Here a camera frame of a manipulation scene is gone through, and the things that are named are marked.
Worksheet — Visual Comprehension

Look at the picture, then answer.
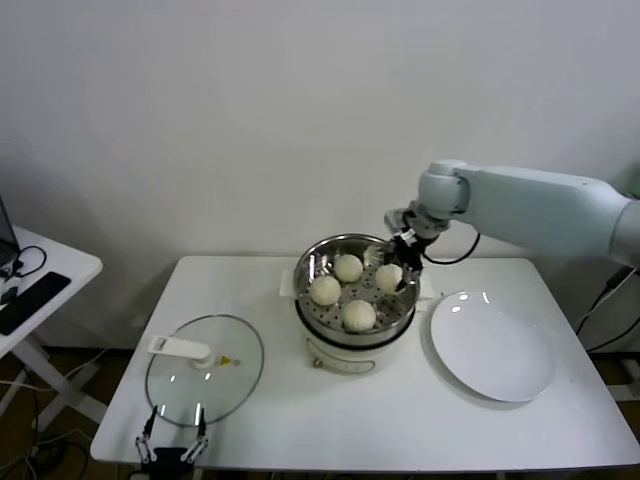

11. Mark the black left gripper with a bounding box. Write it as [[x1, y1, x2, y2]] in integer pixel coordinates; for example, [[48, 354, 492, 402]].
[[133, 405, 210, 476]]

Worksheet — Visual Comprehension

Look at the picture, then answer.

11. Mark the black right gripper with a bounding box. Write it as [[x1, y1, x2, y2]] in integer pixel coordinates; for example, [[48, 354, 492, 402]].
[[377, 232, 427, 294]]

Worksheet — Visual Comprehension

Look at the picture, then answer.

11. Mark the white steamed baozi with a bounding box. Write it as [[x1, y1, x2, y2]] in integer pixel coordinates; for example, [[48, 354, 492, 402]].
[[341, 299, 377, 334], [333, 253, 365, 283], [374, 263, 405, 294], [309, 275, 343, 307]]

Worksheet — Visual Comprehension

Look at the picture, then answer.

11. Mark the stainless steel steamer basket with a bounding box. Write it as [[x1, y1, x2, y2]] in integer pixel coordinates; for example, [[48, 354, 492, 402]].
[[279, 233, 432, 349]]

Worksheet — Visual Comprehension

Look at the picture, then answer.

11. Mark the cream electric cooker base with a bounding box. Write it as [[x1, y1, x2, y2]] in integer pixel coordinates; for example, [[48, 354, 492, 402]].
[[294, 297, 419, 377]]

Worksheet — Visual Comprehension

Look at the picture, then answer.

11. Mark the white round plate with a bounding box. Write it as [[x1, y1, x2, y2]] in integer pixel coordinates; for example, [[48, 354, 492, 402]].
[[430, 290, 557, 404]]

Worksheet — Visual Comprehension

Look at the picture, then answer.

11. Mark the black flat keyboard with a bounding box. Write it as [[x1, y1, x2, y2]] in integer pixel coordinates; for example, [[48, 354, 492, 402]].
[[0, 271, 72, 336]]

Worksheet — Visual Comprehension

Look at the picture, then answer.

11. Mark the white side table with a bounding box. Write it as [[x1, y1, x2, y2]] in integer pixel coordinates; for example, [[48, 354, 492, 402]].
[[0, 224, 105, 426]]

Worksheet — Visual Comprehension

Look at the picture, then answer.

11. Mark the open laptop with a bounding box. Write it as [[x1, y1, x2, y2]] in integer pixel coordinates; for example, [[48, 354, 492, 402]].
[[0, 194, 22, 266]]

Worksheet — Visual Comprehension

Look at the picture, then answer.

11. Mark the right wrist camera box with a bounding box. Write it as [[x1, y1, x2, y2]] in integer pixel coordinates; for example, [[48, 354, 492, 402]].
[[383, 208, 412, 233]]

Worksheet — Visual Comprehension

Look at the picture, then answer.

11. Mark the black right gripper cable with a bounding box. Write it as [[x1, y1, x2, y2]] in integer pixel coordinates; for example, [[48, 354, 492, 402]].
[[422, 232, 483, 265]]

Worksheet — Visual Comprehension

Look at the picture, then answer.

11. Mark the glass lid with white handle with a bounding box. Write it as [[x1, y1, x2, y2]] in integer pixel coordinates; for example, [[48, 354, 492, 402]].
[[144, 313, 265, 429]]

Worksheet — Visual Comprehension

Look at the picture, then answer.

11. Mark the white floor cable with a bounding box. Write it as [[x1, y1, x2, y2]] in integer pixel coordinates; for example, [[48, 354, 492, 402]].
[[0, 344, 109, 397]]

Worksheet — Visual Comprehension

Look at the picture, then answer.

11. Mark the black floor cable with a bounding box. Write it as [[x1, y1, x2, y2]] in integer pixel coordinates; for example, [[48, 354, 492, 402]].
[[574, 284, 640, 352]]

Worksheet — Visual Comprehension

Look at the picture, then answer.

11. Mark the black laptop cable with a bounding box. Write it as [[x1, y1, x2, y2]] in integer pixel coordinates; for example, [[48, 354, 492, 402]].
[[9, 244, 49, 279]]

